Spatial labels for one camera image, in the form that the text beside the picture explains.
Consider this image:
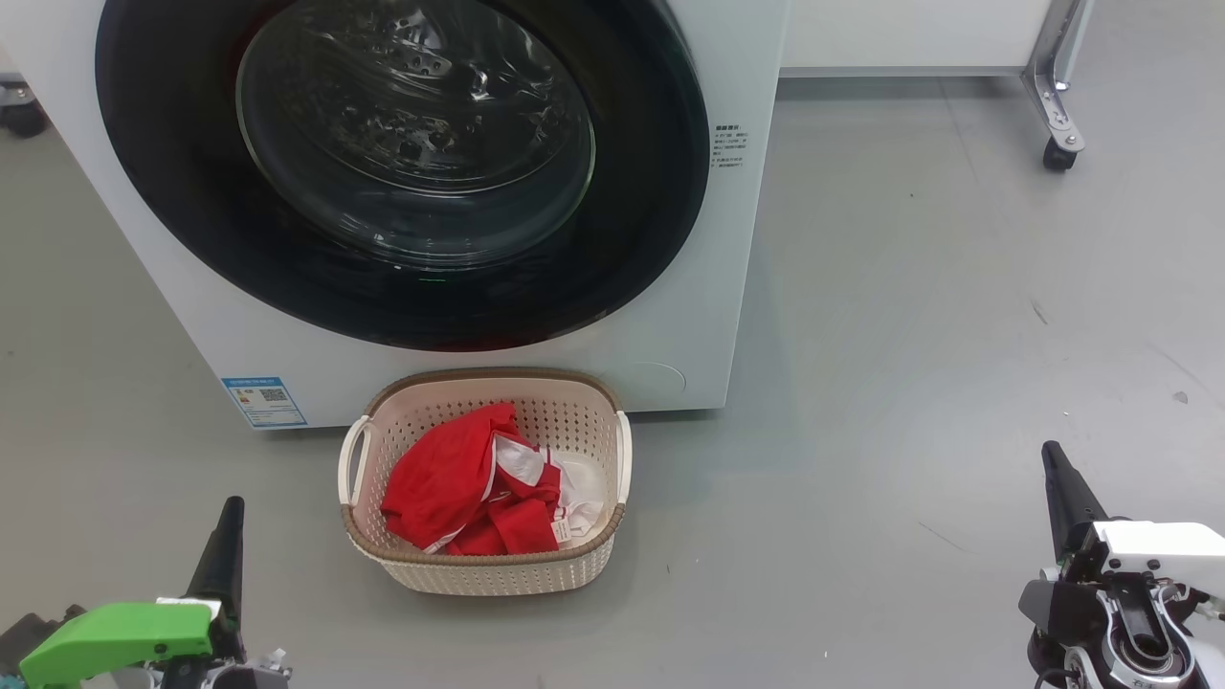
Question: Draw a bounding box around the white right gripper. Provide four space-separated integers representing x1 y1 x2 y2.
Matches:
1040 440 1225 599

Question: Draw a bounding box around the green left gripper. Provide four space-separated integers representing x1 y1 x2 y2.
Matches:
17 496 247 689

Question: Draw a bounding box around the red and white garment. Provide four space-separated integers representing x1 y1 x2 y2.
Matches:
380 402 607 556

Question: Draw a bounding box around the round dark glass washer door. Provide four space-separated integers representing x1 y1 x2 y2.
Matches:
94 0 711 353

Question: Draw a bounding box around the cream perforated laundry basket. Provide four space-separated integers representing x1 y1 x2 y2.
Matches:
337 367 634 597

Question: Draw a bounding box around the white front-load washing machine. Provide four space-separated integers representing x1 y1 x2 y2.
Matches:
0 0 793 432

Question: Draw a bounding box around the blue energy label sticker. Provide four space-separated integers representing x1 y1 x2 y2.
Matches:
221 376 308 429

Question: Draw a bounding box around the white partition panel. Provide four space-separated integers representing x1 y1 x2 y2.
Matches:
780 0 1054 79

